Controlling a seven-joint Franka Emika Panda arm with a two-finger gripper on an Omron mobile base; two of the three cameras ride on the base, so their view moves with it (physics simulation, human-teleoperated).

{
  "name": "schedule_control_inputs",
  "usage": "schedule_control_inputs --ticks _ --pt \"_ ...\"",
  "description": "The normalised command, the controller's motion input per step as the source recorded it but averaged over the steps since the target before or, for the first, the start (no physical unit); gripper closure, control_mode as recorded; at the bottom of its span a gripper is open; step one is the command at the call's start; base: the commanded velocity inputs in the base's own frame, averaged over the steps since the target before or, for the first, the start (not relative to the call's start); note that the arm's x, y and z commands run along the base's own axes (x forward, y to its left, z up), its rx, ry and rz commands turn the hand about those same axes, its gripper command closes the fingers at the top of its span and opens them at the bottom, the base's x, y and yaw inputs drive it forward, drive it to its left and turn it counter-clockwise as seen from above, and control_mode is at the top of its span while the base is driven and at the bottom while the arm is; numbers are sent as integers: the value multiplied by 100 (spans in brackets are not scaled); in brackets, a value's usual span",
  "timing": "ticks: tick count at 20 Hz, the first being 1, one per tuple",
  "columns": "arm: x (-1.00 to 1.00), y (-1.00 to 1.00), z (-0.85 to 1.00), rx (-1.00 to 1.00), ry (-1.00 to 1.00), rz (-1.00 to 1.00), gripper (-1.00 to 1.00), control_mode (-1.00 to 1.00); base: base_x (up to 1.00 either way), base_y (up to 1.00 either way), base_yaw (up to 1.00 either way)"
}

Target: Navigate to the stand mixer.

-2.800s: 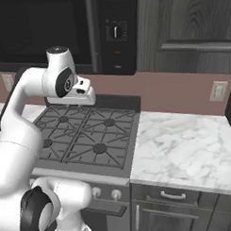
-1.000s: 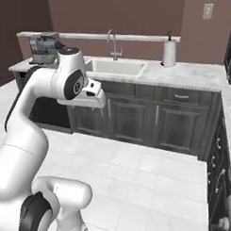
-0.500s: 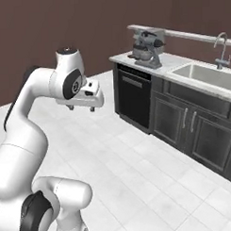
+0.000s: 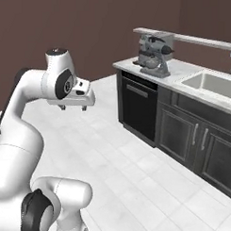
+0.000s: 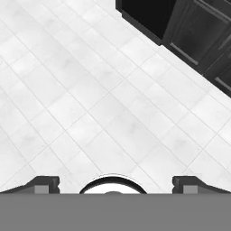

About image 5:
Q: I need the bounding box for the black and white round object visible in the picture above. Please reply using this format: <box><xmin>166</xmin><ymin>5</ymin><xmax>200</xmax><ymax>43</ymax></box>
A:
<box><xmin>79</xmin><ymin>174</ymin><xmax>148</xmax><ymax>195</ymax></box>

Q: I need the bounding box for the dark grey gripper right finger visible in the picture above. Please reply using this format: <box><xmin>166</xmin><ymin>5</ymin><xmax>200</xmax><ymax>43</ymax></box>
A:
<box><xmin>171</xmin><ymin>175</ymin><xmax>231</xmax><ymax>195</ymax></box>

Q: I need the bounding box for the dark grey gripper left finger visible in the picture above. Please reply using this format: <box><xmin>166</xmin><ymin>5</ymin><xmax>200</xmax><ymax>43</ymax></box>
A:
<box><xmin>0</xmin><ymin>175</ymin><xmax>61</xmax><ymax>195</ymax></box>

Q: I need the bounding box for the dark cupboard run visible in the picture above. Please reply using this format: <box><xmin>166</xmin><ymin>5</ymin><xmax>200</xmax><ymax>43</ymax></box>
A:
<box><xmin>115</xmin><ymin>0</ymin><xmax>231</xmax><ymax>98</ymax></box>

